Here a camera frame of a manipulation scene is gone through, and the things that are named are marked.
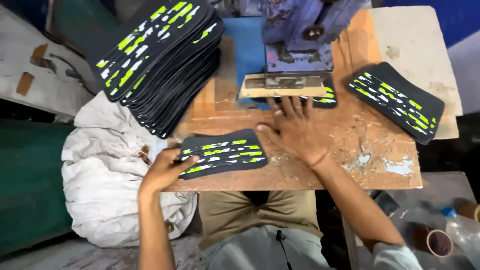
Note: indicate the white board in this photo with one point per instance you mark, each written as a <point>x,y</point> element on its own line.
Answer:
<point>412,48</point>

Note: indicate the person's right hand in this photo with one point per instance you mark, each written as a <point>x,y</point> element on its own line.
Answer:
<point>298,135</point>

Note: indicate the black clip microphone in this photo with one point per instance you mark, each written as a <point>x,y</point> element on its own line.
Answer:
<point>279,236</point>

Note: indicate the brown paper cup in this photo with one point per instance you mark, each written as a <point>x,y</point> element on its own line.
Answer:
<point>470,210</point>
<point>437,242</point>

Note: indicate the grey shirt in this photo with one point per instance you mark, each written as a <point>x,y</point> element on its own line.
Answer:
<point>255,251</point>

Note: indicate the white sack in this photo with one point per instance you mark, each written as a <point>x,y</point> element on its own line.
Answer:
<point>108,180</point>

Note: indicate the blue press machine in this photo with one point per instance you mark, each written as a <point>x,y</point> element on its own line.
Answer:
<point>303,33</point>

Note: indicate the green bin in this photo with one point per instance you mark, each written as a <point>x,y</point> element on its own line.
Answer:
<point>30,180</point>

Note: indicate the beige press die plate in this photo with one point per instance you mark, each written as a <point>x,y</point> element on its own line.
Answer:
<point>285,87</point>

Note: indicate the tall stack of printed pieces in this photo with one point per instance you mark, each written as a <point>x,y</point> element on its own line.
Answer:
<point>165,60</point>

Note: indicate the black phone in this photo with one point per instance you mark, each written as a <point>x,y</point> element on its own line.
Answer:
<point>387,203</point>

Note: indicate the khaki trousers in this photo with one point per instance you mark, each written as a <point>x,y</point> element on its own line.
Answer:
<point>240,213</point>

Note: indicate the small pile of printed pieces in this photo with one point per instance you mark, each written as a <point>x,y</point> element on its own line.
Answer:
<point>397,101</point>

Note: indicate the clear plastic bottle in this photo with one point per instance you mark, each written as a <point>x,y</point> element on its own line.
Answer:
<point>465,232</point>

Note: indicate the black printed fabric piece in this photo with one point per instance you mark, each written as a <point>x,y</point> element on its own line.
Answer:
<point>225,154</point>
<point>325,98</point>

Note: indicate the grey side table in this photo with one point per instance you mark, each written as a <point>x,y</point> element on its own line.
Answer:
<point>412,195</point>

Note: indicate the person's left hand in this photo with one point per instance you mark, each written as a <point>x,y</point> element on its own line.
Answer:
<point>163,173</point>

